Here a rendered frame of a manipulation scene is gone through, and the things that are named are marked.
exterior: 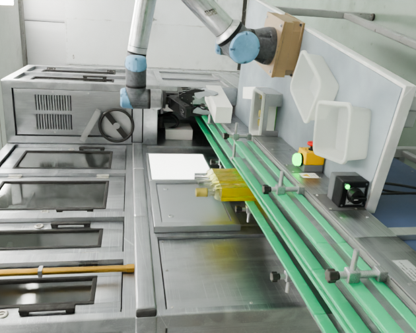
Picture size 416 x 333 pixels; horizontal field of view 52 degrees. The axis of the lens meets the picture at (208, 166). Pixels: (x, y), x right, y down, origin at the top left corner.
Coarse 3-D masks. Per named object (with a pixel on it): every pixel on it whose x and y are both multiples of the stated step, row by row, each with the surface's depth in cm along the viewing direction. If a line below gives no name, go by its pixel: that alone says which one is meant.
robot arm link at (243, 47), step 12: (192, 0) 146; (204, 0) 146; (192, 12) 151; (204, 12) 148; (216, 12) 149; (216, 24) 151; (228, 24) 151; (240, 24) 153; (216, 36) 156; (228, 36) 152; (240, 36) 151; (252, 36) 152; (228, 48) 155; (240, 48) 153; (252, 48) 154; (240, 60) 155; (252, 60) 157
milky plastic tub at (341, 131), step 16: (320, 112) 137; (336, 112) 137; (352, 112) 116; (368, 112) 118; (320, 128) 138; (336, 128) 138; (352, 128) 118; (368, 128) 119; (320, 144) 139; (336, 144) 138; (352, 144) 119; (336, 160) 123
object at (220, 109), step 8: (208, 88) 169; (216, 88) 170; (208, 96) 167; (216, 96) 161; (224, 96) 162; (208, 104) 167; (216, 104) 153; (224, 104) 154; (216, 112) 152; (224, 112) 153; (216, 120) 154; (224, 120) 154
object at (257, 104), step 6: (258, 90) 193; (252, 96) 202; (258, 96) 202; (264, 96) 187; (252, 102) 203; (258, 102) 203; (264, 102) 188; (252, 108) 204; (258, 108) 204; (252, 114) 205; (252, 120) 206; (252, 126) 207; (258, 126) 207; (252, 132) 205; (258, 132) 192
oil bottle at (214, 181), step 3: (216, 177) 172; (219, 177) 172; (222, 177) 172; (225, 177) 172; (228, 177) 172; (231, 177) 173; (234, 177) 173; (237, 177) 173; (240, 177) 173; (213, 180) 169; (216, 180) 168; (219, 180) 168; (222, 180) 168; (225, 180) 168; (228, 180) 169; (231, 180) 169; (234, 180) 169; (237, 180) 169; (240, 180) 170; (243, 180) 170; (213, 183) 168; (216, 183) 167; (219, 183) 167; (213, 186) 168
